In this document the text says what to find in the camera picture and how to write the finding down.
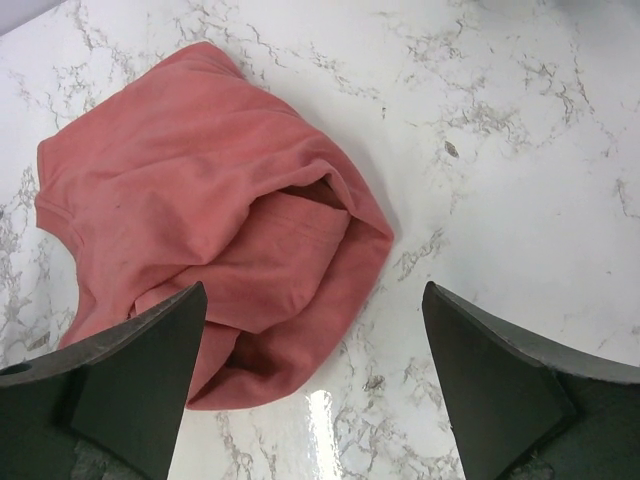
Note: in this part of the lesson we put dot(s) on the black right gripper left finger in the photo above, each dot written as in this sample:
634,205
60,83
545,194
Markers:
109,406

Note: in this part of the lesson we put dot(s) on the salmon pink t shirt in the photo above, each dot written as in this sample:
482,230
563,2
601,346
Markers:
191,174

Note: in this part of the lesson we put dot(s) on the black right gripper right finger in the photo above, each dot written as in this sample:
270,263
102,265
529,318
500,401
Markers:
522,406

